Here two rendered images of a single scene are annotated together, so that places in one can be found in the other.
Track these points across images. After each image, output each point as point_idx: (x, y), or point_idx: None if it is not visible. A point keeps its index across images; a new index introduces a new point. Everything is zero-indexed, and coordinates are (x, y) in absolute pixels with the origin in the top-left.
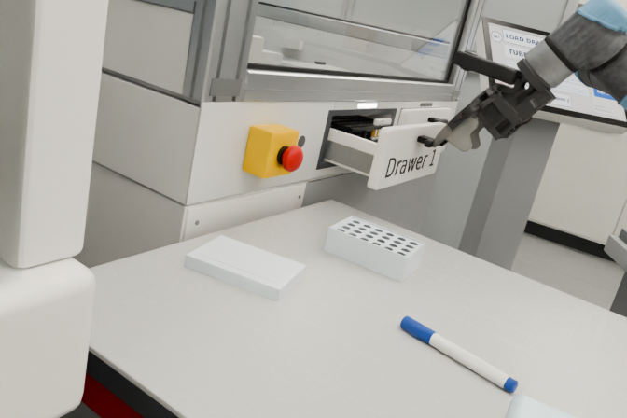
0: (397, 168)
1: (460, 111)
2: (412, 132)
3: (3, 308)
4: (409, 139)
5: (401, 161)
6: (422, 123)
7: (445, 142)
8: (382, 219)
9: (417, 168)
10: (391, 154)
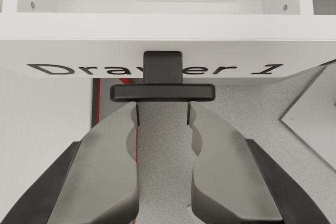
0: (93, 70)
1: (9, 212)
2: (97, 44)
3: None
4: (92, 51)
5: (96, 68)
6: (220, 15)
7: (186, 115)
8: (88, 93)
9: (190, 73)
10: (23, 61)
